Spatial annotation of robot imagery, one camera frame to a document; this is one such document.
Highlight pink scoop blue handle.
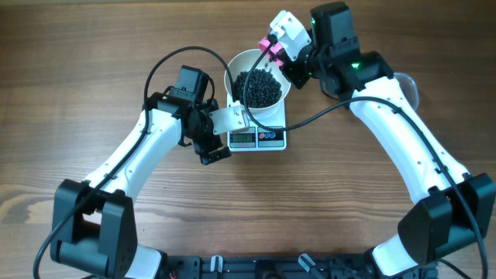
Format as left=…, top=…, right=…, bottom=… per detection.
left=258, top=37, right=286, bottom=67

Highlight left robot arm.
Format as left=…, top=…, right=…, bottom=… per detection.
left=44, top=66, right=231, bottom=278

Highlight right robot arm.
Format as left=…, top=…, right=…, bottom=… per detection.
left=269, top=2, right=495, bottom=277

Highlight white bowl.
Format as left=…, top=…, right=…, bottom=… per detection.
left=224, top=49, right=291, bottom=106

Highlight white digital kitchen scale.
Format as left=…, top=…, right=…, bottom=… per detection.
left=227, top=101, right=287, bottom=152

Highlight black beans in bowl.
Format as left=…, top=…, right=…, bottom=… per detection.
left=232, top=69, right=282, bottom=109

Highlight clear plastic container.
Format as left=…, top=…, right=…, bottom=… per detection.
left=394, top=72, right=420, bottom=111

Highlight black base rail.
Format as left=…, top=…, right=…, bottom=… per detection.
left=157, top=253, right=385, bottom=279

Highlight left black cable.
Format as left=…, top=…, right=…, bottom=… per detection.
left=33, top=46, right=237, bottom=279

